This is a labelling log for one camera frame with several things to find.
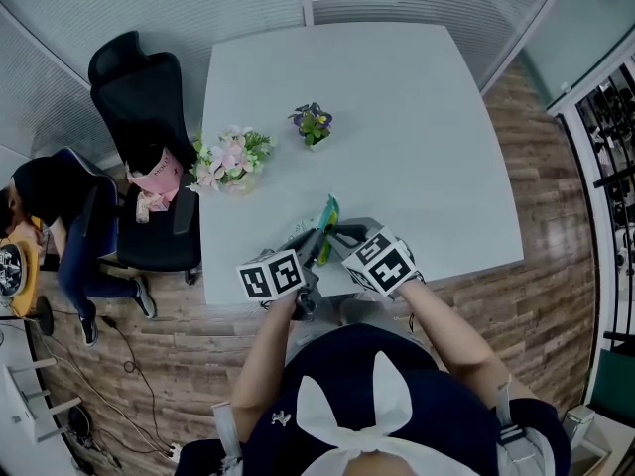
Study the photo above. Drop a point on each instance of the black round stand base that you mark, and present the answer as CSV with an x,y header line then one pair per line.
x,y
44,315

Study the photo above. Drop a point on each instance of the person's right forearm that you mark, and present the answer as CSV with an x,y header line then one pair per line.
x,y
446,335

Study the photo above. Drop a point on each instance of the small purple flower plant pot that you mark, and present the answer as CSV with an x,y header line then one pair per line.
x,y
312,124

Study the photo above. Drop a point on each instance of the black metal railing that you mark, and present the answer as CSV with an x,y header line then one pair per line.
x,y
610,181

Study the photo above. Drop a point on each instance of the white power strip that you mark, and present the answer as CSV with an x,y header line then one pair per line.
x,y
173,451

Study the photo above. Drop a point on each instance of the pink flowers in cream pot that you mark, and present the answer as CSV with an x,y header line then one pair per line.
x,y
230,159

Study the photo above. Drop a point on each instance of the yellow round table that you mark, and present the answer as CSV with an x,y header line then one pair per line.
x,y
30,290

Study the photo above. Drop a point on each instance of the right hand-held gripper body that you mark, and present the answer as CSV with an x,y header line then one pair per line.
x,y
384,266

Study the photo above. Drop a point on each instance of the black office chair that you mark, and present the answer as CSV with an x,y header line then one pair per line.
x,y
139,102

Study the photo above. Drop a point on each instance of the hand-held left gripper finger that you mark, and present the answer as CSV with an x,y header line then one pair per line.
x,y
320,251
303,246

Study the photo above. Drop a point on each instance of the pink snack packet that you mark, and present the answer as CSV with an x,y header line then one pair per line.
x,y
149,206

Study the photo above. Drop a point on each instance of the green patterned pencil pouch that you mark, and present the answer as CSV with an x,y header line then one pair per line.
x,y
328,221

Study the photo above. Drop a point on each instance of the grey round basket of gear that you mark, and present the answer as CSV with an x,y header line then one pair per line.
x,y
12,271

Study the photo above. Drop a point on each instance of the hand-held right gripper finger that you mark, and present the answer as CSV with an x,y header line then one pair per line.
x,y
344,248
362,227

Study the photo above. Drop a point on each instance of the person's navy top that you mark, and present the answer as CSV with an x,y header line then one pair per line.
x,y
436,414

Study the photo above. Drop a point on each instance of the white hair bow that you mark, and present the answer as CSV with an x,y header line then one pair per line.
x,y
362,439

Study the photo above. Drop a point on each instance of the white box unit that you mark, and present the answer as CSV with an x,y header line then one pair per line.
x,y
579,424

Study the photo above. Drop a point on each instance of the person's left forearm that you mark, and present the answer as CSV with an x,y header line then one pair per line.
x,y
263,355

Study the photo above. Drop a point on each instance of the green board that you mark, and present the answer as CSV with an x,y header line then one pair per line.
x,y
615,385

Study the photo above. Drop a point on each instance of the pink paper bag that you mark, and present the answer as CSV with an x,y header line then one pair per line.
x,y
159,176

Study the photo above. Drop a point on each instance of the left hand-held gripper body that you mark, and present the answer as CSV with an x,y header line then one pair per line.
x,y
270,275

